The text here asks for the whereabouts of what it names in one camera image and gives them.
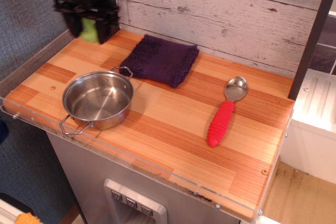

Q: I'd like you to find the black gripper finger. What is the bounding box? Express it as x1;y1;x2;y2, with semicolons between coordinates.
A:
63;13;82;38
95;18;119;44

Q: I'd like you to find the green toy vegetable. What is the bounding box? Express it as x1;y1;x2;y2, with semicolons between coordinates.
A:
80;18;99;43

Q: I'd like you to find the purple folded cloth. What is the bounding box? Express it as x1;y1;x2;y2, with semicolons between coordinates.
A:
121;35;199;88

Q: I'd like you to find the stainless steel pot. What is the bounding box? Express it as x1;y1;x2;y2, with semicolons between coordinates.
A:
59;67;134;135

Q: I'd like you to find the grey toy fridge cabinet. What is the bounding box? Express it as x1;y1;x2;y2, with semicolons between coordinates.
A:
47;133;239;223

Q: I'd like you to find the clear acrylic edge guard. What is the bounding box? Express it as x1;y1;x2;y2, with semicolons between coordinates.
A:
1;98;262;223

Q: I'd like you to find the silver dispenser button panel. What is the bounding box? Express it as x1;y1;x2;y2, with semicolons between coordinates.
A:
104;178;168;223

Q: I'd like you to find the orange object bottom left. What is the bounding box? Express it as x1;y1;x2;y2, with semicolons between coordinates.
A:
14;212;41;224

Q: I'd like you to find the white toy sink unit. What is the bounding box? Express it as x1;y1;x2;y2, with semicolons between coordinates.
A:
279;11;336;185

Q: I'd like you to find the dark left support post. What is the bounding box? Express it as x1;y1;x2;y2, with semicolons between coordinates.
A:
105;0;119;41

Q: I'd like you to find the dark support post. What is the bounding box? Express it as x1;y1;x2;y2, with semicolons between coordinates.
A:
105;0;119;41
288;0;333;100

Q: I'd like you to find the red handled metal spoon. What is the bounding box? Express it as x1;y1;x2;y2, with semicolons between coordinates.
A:
207;77;248;147

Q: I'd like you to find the dark right support post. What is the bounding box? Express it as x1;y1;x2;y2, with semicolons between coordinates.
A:
288;0;333;100

